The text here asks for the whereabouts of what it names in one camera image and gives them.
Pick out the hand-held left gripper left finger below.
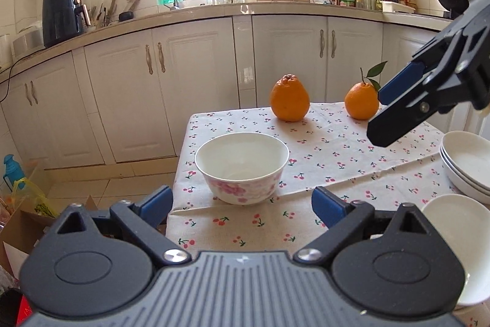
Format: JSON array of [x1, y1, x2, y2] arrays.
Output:
[[57, 185, 192, 268]]

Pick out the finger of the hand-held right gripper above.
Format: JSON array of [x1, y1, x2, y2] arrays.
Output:
[[367, 70, 466, 148], [378, 24, 466, 106]]

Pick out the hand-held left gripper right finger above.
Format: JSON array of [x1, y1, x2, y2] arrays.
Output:
[[294, 186, 435, 268]]

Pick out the white oval fruit-print plate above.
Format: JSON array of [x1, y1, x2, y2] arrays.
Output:
[[441, 131, 490, 187]]

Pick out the white pink-flower bowl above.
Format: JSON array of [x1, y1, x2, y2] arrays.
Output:
[[421, 194, 490, 306], [194, 132, 290, 205]]

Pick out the cherry print tablecloth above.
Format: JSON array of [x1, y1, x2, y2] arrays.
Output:
[[165, 102, 490, 327]]

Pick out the orange with green leaves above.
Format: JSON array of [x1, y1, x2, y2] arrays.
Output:
[[345, 61, 389, 121]]

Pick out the white tray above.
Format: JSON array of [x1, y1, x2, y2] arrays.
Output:
[[382, 1, 418, 13]]

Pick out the bumpy orange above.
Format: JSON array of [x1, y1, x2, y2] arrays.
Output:
[[270, 73, 310, 123]]

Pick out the yellow plastic bag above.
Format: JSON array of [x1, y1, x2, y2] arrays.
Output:
[[11, 179, 58, 218]]

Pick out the cardboard box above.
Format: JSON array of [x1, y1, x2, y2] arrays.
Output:
[[0, 195, 100, 274]]

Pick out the blue water bottle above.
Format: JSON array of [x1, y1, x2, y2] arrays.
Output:
[[3, 154, 29, 190]]

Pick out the utensil holder with utensils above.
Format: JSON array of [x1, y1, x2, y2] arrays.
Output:
[[88, 0, 140, 28]]

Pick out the black air fryer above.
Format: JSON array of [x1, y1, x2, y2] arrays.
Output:
[[41, 0, 85, 49]]

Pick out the white rice cooker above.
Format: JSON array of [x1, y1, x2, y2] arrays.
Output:
[[11, 21, 44, 57]]

